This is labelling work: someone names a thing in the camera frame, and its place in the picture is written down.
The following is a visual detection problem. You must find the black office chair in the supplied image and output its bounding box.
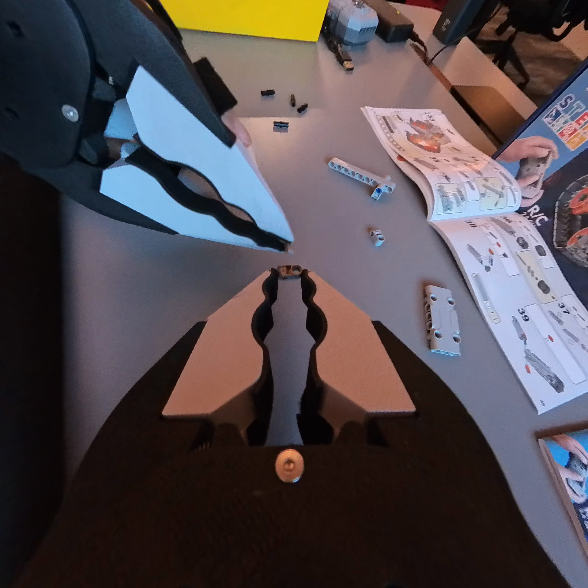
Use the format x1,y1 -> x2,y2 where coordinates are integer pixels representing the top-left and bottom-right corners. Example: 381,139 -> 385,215
473,0 -> 588,88

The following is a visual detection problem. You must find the grey battery box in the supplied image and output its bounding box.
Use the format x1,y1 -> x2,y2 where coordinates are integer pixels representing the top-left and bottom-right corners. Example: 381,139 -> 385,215
322,0 -> 379,47

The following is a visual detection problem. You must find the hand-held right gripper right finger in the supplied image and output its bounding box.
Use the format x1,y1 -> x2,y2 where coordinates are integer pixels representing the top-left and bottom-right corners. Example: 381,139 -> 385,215
300,270 -> 417,445

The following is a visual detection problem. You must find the small blue booklet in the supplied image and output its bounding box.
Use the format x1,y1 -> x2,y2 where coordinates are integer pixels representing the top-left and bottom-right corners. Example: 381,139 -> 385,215
535,427 -> 588,554

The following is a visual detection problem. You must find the open instruction booklet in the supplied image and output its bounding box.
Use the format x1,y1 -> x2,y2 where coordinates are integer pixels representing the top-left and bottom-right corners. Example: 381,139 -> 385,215
360,107 -> 588,414

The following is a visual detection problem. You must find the grey desk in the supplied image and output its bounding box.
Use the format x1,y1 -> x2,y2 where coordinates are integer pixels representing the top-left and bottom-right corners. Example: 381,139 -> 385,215
60,0 -> 588,588

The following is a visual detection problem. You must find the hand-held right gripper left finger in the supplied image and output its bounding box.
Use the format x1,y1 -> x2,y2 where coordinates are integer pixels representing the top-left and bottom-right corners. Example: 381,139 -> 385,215
162,270 -> 280,445

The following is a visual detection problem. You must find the robot kit box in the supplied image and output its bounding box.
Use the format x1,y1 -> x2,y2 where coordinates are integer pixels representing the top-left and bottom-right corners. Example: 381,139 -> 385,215
494,60 -> 588,295

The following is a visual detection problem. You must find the black monitor stand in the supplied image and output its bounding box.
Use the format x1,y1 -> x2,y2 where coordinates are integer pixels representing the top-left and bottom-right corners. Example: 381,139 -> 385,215
433,0 -> 488,45

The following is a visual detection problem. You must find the grey panel plate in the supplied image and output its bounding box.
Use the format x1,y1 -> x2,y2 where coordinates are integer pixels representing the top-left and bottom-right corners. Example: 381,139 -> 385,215
424,284 -> 461,356

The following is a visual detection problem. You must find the black usb cable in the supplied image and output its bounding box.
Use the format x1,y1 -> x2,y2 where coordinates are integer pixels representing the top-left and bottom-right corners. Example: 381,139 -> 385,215
324,34 -> 355,73

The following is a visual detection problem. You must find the black adapter cable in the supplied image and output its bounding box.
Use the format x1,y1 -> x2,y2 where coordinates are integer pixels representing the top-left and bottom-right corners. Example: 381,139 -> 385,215
410,30 -> 465,67

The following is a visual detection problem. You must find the grey beam assembly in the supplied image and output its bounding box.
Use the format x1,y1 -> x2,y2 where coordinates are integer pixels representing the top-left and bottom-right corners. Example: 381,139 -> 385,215
328,157 -> 397,201

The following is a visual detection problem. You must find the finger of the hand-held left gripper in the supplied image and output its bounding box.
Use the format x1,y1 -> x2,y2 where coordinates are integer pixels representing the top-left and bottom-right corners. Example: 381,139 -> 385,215
99,156 -> 288,253
103,66 -> 295,252

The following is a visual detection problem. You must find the person's left hand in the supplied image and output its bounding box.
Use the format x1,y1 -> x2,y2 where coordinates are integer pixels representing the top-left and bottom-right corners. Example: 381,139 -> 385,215
224,115 -> 252,149

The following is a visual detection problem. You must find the yellow storage bin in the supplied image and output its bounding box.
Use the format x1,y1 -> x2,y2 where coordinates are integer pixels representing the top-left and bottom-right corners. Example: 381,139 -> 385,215
158,0 -> 329,43

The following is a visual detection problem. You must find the black power adapter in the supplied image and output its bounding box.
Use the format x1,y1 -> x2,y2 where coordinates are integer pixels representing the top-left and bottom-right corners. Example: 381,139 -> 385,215
363,0 -> 416,43

